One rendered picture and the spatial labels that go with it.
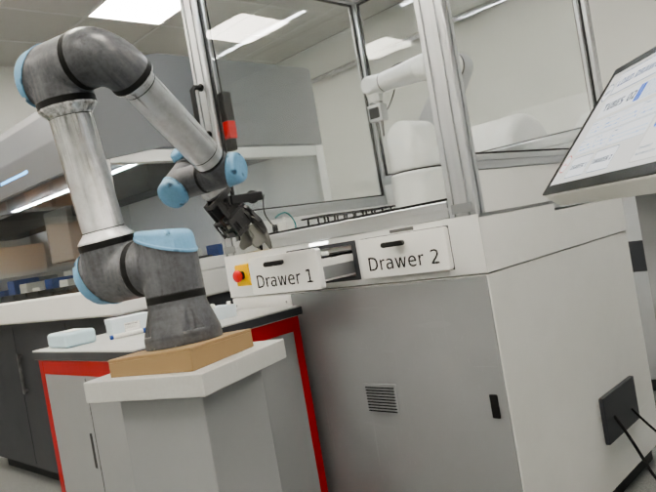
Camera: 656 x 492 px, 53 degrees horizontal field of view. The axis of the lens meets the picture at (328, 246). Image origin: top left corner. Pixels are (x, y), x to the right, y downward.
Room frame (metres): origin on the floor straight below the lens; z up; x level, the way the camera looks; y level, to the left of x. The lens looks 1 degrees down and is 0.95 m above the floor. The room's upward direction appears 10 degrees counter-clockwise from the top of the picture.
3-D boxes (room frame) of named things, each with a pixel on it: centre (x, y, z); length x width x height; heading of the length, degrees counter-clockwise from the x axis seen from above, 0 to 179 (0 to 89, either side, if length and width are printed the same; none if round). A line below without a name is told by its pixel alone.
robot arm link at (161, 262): (1.30, 0.32, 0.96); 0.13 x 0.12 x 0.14; 66
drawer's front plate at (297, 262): (1.85, 0.13, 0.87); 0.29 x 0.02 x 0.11; 46
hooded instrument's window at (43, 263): (3.39, 1.03, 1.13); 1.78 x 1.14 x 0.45; 46
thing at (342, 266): (2.00, -0.01, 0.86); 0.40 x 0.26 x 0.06; 136
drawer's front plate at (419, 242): (1.74, -0.19, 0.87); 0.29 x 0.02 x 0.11; 46
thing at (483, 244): (2.27, -0.33, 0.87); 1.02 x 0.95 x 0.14; 46
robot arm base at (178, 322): (1.29, 0.31, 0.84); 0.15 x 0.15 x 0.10
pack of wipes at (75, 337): (2.00, 0.82, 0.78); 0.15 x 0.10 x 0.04; 43
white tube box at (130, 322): (2.12, 0.68, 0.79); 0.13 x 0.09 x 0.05; 122
